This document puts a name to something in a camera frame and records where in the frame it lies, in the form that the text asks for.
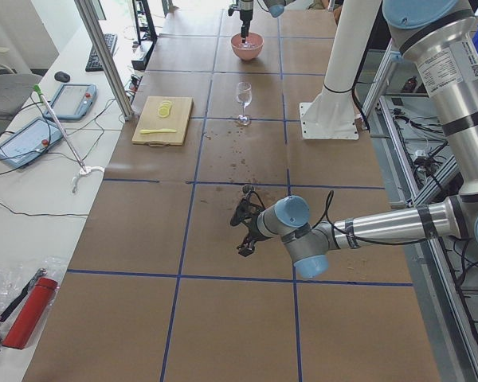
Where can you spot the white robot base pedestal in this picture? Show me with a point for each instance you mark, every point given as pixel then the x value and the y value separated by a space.
pixel 331 115

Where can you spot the clear wine glass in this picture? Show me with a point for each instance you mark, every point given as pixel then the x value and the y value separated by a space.
pixel 244 97

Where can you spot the red cylindrical bottle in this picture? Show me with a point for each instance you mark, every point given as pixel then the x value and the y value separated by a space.
pixel 30 314

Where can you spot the lemon slice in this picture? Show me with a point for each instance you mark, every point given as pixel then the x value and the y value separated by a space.
pixel 164 108

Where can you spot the pink bowl with ice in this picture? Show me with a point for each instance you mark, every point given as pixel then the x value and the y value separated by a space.
pixel 248 50

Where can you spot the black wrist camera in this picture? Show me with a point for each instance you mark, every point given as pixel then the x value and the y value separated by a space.
pixel 233 8

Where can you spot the near blue teach pendant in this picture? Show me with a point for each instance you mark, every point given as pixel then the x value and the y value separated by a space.
pixel 29 143

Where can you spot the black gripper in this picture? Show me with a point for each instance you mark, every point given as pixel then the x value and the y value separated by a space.
pixel 245 9
pixel 253 234

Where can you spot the yellow plastic knife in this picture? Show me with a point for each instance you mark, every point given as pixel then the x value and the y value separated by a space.
pixel 158 131

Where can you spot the aluminium frame post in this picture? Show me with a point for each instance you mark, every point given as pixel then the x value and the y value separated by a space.
pixel 90 19

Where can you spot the grey office chair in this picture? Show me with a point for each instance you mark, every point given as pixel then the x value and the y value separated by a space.
pixel 15 89

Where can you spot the wooden cutting board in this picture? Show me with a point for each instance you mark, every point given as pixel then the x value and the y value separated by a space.
pixel 178 119

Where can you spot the steel double jigger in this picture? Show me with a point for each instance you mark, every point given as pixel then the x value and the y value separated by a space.
pixel 247 189

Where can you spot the far blue teach pendant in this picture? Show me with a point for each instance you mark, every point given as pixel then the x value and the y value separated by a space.
pixel 72 102

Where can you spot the clear plastic bag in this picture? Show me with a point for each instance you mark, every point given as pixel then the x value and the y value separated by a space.
pixel 16 276

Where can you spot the blue teach pendant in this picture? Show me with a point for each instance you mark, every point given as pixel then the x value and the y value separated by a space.
pixel 29 143
pixel 72 102

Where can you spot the black computer mouse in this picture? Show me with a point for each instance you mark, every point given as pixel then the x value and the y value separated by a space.
pixel 62 77

